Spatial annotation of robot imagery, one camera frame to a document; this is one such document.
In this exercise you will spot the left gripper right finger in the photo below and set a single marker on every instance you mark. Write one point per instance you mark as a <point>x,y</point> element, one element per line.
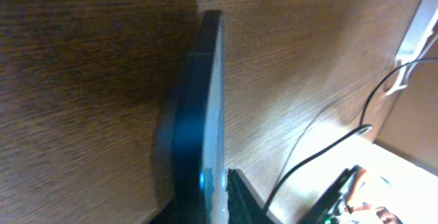
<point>242,205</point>

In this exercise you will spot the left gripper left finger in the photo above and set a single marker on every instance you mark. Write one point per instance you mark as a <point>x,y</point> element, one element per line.
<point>167,215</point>

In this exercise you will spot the blue Galaxy smartphone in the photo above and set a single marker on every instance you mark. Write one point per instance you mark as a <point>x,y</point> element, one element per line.
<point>190,136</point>

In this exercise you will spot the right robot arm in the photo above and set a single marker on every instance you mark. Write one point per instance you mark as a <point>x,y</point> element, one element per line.
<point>357,196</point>

